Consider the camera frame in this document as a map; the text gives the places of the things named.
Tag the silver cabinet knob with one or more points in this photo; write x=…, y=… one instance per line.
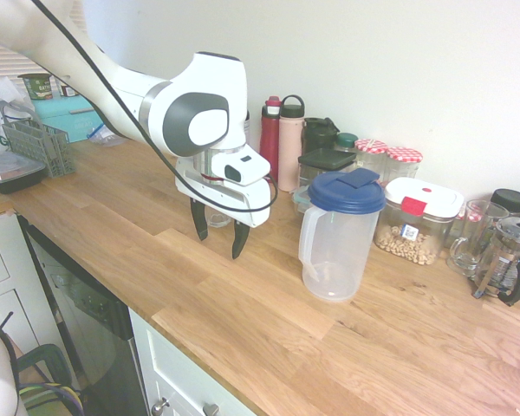
x=159, y=406
x=210, y=409

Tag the cereal container with white lid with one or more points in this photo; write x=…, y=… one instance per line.
x=420, y=221

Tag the jar with red checkered lid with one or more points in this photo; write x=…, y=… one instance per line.
x=402, y=162
x=369, y=154

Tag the jar with black lid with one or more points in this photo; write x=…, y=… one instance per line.
x=510, y=200

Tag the clear drinking glass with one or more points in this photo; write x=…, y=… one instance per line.
x=219, y=219

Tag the dark green shaker bottle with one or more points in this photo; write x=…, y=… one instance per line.
x=318, y=134

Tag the square container with black lid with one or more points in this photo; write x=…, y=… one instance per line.
x=327, y=162

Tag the jar with green lid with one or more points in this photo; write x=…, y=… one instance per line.
x=346, y=142

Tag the clear zip plastic bag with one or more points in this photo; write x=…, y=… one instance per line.
x=106, y=138

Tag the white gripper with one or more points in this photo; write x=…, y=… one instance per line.
x=225, y=203

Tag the clear container with blue latches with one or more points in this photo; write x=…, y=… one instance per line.
x=301, y=199

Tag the green oat cup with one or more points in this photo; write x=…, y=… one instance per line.
x=35, y=86

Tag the black food container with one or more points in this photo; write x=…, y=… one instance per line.
x=11, y=175

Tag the black dishwasher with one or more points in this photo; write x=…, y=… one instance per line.
x=86, y=312

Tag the clear pitcher with blue lid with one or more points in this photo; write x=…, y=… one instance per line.
x=338, y=242

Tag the clear glass mug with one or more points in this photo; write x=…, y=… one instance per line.
x=472, y=242

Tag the window blind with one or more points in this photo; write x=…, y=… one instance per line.
x=4, y=60

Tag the brown white snack cup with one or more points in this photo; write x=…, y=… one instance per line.
x=67, y=90

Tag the pink water bottle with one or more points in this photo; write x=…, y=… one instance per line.
x=289, y=151

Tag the dark green metal frame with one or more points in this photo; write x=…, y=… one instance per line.
x=47, y=351

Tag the white side cabinet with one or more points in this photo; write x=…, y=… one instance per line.
x=8, y=277

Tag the white cabinet under counter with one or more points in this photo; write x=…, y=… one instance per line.
x=177, y=372

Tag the grey cutlery basket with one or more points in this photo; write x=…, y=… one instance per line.
x=43, y=145

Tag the glass French press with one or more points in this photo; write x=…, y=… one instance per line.
x=509, y=255

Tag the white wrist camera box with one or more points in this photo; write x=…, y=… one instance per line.
x=247, y=169

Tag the teal bread box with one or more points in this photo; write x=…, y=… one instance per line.
x=63, y=119

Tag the red water bottle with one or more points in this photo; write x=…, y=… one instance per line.
x=268, y=143

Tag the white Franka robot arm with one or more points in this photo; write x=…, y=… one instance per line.
x=208, y=86

